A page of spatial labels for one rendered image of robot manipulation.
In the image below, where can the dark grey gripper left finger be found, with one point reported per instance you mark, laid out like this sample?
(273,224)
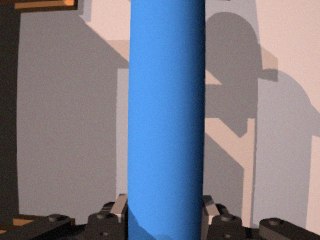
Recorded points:
(101,225)

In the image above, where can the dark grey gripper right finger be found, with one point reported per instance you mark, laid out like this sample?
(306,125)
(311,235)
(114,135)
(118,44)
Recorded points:
(231,226)

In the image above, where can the blue cylinder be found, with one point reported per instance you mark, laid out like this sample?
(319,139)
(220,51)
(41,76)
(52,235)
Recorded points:
(166,119)

